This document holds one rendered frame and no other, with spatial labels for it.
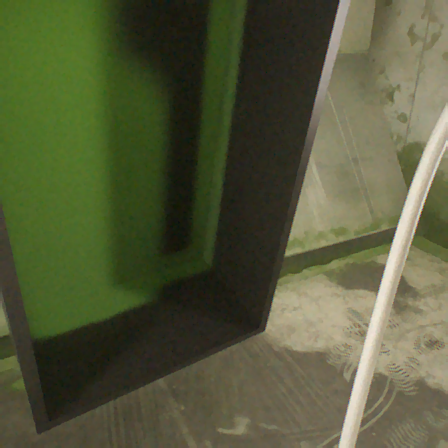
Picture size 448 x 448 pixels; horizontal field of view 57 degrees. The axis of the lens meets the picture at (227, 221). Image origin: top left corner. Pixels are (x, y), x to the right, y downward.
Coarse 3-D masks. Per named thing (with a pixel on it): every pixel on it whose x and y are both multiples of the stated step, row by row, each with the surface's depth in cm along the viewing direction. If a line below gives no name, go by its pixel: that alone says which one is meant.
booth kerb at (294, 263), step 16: (352, 240) 233; (368, 240) 240; (384, 240) 247; (288, 256) 214; (304, 256) 220; (320, 256) 226; (336, 256) 232; (288, 272) 218; (0, 336) 157; (0, 352) 159
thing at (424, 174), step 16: (432, 144) 38; (432, 160) 38; (416, 176) 39; (432, 176) 39; (416, 192) 39; (416, 208) 40; (400, 224) 41; (416, 224) 40; (400, 240) 41; (400, 256) 41; (384, 272) 43; (400, 272) 42; (384, 288) 42; (384, 304) 42; (384, 320) 43; (368, 336) 44; (368, 352) 44; (368, 368) 44; (368, 384) 44; (352, 400) 45; (352, 416) 45; (352, 432) 45
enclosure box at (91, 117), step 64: (0, 0) 73; (64, 0) 78; (128, 0) 84; (192, 0) 91; (256, 0) 89; (320, 0) 75; (0, 64) 78; (64, 64) 84; (128, 64) 91; (192, 64) 99; (256, 64) 94; (320, 64) 78; (0, 128) 84; (64, 128) 91; (128, 128) 99; (192, 128) 109; (256, 128) 99; (0, 192) 90; (64, 192) 99; (128, 192) 109; (192, 192) 121; (256, 192) 105; (0, 256) 60; (64, 256) 109; (128, 256) 121; (192, 256) 136; (256, 256) 112; (64, 320) 111; (128, 320) 114; (192, 320) 117; (256, 320) 119; (64, 384) 96; (128, 384) 98
